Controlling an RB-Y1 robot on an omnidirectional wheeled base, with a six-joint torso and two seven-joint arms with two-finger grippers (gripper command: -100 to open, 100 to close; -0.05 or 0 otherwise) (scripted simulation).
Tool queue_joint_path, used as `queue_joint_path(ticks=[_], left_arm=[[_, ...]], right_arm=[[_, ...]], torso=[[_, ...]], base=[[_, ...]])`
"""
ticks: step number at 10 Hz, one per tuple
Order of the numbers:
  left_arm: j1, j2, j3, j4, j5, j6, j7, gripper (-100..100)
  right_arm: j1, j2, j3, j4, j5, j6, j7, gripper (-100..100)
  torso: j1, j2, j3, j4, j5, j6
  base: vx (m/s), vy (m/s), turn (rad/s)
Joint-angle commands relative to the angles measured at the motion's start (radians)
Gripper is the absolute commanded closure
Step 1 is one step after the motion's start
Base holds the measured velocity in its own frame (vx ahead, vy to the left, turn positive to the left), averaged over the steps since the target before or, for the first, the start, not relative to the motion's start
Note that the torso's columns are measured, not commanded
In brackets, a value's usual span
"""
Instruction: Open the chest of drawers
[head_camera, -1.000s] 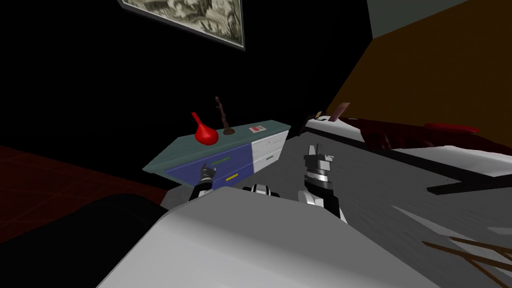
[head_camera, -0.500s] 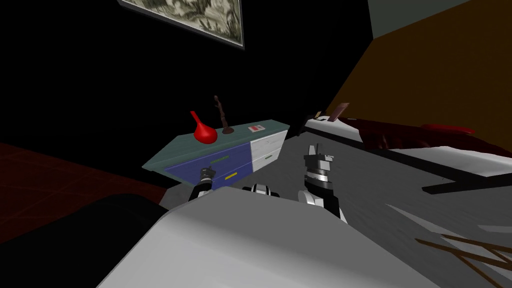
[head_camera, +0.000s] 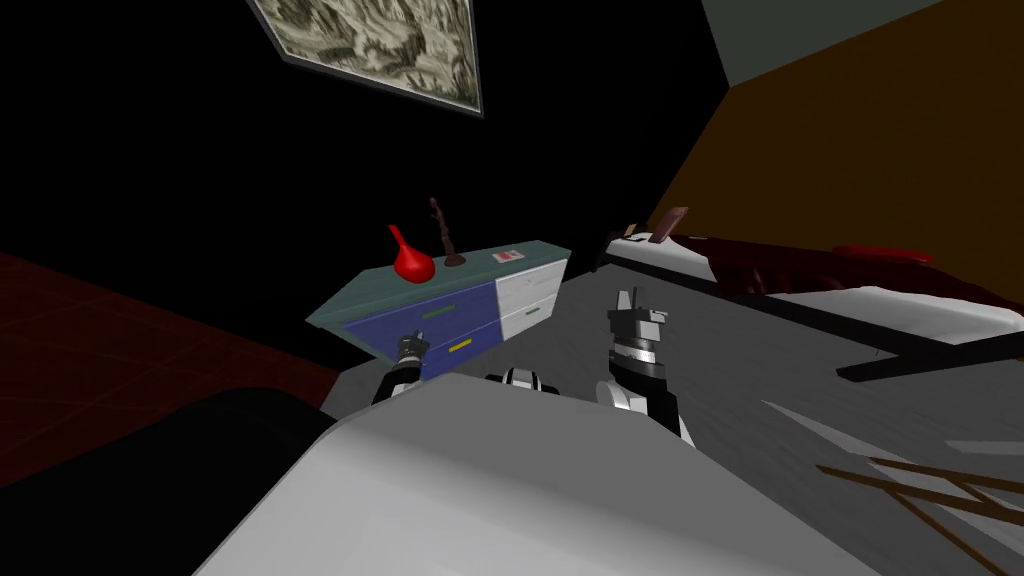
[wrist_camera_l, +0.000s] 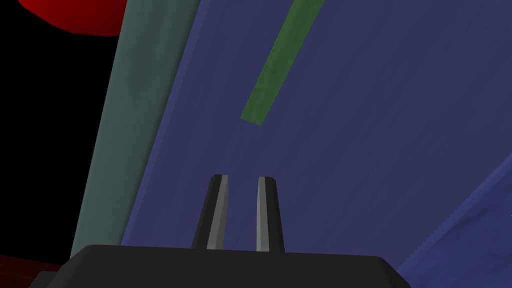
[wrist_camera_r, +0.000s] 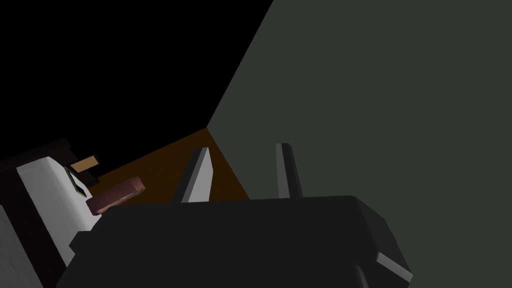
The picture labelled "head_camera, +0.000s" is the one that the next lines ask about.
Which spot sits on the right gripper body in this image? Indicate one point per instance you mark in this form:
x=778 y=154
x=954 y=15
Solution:
x=638 y=328

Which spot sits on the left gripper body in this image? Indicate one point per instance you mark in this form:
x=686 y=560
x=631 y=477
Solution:
x=414 y=346

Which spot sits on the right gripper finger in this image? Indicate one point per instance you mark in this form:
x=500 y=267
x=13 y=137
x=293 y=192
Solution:
x=623 y=302
x=642 y=299

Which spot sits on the blue drawer front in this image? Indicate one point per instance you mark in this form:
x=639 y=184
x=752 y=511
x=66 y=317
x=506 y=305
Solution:
x=400 y=314
x=484 y=342

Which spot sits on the teal dresser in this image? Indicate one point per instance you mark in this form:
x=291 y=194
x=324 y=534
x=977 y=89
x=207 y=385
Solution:
x=368 y=298

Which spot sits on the white drawer front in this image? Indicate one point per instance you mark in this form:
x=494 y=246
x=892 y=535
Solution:
x=544 y=318
x=532 y=282

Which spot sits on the red vase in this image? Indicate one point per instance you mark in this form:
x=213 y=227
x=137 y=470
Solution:
x=414 y=264

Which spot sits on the brown wooden statuette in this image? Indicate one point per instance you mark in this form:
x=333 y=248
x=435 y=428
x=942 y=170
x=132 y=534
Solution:
x=442 y=232

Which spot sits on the red and white booklet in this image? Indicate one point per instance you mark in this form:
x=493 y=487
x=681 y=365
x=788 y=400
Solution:
x=507 y=257

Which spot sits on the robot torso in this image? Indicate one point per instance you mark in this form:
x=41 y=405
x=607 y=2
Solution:
x=512 y=488

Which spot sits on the white bed with red blanket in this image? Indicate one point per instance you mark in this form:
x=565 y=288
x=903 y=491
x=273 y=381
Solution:
x=896 y=312

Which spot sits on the framed landscape picture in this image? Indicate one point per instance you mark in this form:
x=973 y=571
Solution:
x=384 y=40

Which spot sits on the brown wooden rack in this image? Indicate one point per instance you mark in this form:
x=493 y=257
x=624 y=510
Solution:
x=944 y=492

